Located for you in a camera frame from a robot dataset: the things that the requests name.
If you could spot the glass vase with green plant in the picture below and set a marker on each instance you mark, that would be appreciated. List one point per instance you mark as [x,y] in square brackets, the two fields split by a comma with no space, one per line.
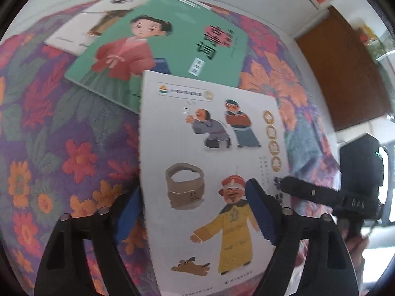
[382,49]

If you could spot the teal book with girl picture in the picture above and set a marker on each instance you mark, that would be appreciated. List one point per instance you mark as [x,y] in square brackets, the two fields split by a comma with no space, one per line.
[182,12]

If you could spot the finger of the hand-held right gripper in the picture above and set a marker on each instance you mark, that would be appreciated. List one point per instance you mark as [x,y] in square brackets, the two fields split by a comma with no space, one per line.
[302,189]

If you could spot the person's right hand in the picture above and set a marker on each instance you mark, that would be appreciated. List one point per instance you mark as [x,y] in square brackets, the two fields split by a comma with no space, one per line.
[358,248]

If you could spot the brown wooden cabinet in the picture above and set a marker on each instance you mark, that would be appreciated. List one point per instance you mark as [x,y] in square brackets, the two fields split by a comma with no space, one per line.
[345,77]

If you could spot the red and yellow jar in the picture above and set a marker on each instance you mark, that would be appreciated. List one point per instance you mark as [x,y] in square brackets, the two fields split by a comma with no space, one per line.
[367,34]

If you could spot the white book with yellow-robed figure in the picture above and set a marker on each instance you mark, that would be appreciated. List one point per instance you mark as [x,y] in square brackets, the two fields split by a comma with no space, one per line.
[191,135]

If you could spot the floral blanket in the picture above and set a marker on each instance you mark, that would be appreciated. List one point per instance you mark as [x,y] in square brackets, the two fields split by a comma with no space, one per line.
[61,145]

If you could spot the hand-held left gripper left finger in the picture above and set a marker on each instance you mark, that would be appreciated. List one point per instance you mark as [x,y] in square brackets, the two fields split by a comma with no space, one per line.
[128,219]

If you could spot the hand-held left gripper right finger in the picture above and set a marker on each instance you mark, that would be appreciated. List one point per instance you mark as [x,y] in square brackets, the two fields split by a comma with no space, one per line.
[262,212]

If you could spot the white book with swordsman figure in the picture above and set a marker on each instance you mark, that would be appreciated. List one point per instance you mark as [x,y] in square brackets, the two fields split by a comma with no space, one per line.
[74,34]

